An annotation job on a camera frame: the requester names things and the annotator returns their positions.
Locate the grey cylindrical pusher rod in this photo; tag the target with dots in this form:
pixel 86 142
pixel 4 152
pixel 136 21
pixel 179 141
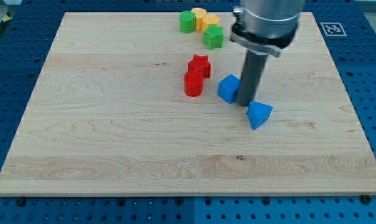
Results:
pixel 251 73

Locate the blue triangle block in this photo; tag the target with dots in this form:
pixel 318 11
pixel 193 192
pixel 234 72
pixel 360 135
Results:
pixel 258 114

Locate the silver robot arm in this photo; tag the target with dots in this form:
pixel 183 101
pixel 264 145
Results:
pixel 263 27

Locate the blue cube block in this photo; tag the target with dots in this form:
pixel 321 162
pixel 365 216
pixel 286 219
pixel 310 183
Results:
pixel 228 88

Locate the green star block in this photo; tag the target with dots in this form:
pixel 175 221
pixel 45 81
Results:
pixel 213 37

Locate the red star block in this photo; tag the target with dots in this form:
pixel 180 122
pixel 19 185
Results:
pixel 201 64

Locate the yellow hexagon block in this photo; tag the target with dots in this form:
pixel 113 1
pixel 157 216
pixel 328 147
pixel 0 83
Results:
pixel 209 19

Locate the red cylinder block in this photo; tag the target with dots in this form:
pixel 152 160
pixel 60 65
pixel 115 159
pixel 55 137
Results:
pixel 193 83

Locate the yellow cylinder block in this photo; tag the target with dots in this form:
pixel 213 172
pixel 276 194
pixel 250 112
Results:
pixel 199 13

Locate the green cylinder block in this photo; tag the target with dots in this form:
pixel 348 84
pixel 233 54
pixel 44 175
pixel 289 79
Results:
pixel 186 22

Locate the white fiducial marker tag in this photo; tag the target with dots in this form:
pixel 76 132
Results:
pixel 333 29

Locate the wooden board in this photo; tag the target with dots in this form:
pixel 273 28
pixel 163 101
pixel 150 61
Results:
pixel 108 117

